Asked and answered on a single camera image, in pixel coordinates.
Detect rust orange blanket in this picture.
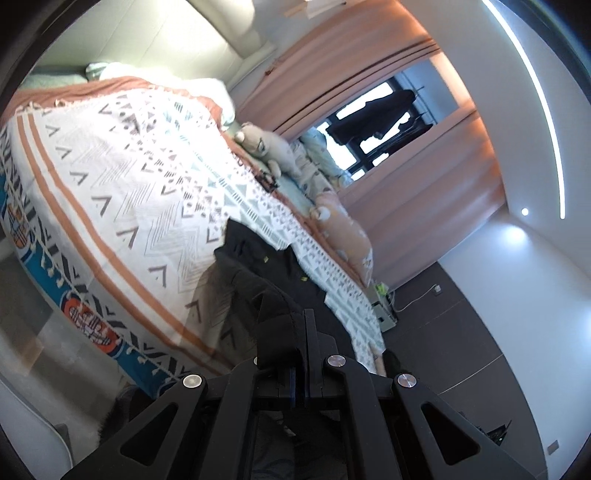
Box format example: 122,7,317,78
9,76,227,127

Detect black cables and glasses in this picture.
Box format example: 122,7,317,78
255,170,281,193

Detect geometric patterned blanket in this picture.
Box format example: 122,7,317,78
0,78,385,398

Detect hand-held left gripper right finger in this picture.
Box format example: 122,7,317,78
300,309,529,480

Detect white nightstand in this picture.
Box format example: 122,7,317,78
370,294,399,332

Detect light blue printed duvet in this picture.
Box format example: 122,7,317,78
298,128,354,186

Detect stack of folded black clothes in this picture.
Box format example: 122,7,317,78
383,349,410,377

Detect pale green pillow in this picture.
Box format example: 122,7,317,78
85,61,123,83

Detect white charging cable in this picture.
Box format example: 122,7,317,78
392,288,437,315

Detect pink curtain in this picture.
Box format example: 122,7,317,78
341,98,505,288
235,0,440,140

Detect window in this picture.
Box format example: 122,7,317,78
322,75,438,182

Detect hanging dark jacket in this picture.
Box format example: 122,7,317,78
329,89,417,145

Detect large black shirt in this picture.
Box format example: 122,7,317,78
213,218,357,371

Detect ceiling light strip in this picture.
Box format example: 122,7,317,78
481,0,570,221

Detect peach bear print pillow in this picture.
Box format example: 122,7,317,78
308,191,375,288

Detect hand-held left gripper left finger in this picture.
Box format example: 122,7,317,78
60,357,301,480

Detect beige plush toy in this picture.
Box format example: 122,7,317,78
232,121,306,184

